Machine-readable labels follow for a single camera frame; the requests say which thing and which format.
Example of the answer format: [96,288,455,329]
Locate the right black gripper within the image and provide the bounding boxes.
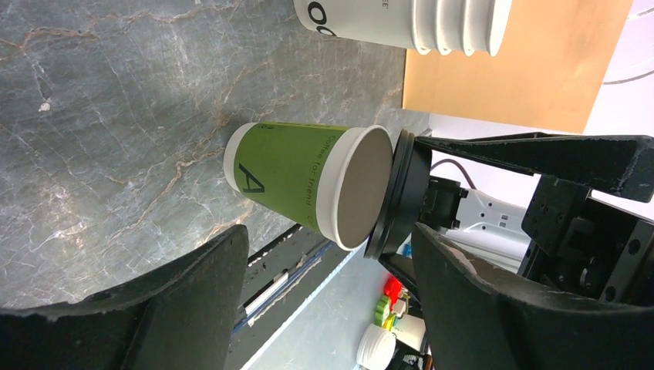
[416,132,653,307]

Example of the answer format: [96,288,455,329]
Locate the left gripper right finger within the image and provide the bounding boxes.
[412,223,653,369]

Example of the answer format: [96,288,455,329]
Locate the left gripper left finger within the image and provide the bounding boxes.
[1,225,248,369]

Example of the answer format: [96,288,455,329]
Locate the black plastic cup lid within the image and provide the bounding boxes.
[364,129,432,259]

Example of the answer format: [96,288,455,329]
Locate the green paper coffee cup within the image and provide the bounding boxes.
[224,122,393,251]

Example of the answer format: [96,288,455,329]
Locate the stack of white paper cups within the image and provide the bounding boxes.
[293,0,512,56]

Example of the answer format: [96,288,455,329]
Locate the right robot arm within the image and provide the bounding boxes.
[416,133,653,307]

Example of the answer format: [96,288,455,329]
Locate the colourful toy blocks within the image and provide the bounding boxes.
[373,264,422,331]

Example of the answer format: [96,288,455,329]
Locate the white plastic jar lid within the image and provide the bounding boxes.
[356,324,396,370]

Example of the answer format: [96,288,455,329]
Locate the brown paper bag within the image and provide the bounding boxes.
[402,1,632,133]

